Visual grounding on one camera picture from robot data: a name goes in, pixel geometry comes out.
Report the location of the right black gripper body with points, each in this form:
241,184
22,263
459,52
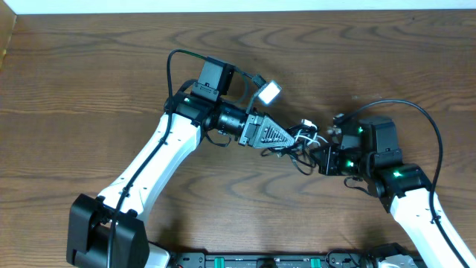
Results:
340,162

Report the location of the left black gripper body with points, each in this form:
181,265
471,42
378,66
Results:
249,129

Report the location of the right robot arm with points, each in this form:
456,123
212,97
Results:
369,151

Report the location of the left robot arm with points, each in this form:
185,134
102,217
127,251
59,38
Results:
109,230

